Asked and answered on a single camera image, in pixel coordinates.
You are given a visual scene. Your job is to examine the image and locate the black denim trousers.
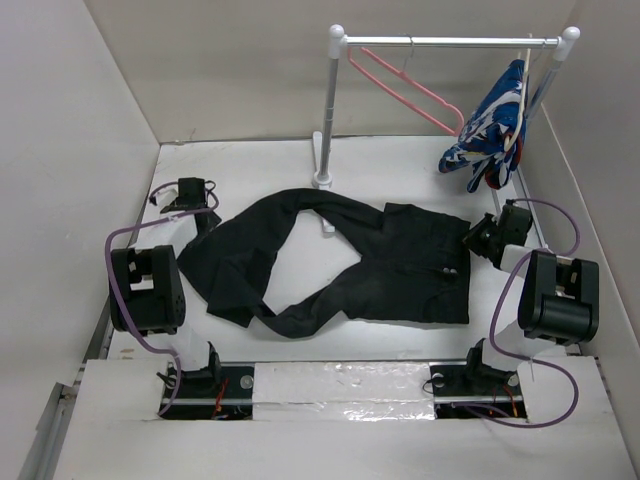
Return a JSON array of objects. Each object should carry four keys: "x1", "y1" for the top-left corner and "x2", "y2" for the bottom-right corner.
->
[{"x1": 177, "y1": 187, "x2": 474, "y2": 341}]

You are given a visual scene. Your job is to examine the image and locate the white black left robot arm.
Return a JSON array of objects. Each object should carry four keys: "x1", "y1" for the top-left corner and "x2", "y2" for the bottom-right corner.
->
[{"x1": 105, "y1": 177, "x2": 223, "y2": 397}]

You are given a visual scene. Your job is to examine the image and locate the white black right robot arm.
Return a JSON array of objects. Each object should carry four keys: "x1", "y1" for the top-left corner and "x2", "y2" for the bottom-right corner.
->
[{"x1": 462, "y1": 198, "x2": 599, "y2": 394}]

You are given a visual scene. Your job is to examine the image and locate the cream wooden hanger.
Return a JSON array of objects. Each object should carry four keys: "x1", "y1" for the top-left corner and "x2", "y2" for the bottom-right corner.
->
[{"x1": 504, "y1": 49, "x2": 531, "y2": 153}]

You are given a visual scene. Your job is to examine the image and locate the pink plastic hanger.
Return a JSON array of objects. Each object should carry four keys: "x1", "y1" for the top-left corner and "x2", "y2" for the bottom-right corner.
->
[{"x1": 348, "y1": 37, "x2": 466, "y2": 139}]

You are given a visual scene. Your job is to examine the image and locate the blue patterned garment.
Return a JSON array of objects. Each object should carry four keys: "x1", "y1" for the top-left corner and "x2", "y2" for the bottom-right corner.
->
[{"x1": 438, "y1": 59, "x2": 527, "y2": 193}]

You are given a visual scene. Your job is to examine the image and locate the silver white clothes rack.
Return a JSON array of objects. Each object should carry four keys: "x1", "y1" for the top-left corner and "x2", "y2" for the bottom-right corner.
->
[{"x1": 310, "y1": 23, "x2": 582, "y2": 235}]

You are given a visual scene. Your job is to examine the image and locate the white foam tape panel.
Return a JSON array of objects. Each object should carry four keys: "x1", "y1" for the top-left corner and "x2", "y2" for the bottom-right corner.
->
[{"x1": 252, "y1": 361, "x2": 436, "y2": 422}]

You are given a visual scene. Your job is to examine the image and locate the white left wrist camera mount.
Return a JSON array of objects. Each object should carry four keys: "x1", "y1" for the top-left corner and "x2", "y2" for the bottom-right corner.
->
[{"x1": 149, "y1": 188, "x2": 178, "y2": 215}]

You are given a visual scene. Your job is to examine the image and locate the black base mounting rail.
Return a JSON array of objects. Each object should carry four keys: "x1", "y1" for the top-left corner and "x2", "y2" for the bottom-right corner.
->
[{"x1": 160, "y1": 361, "x2": 527, "y2": 422}]

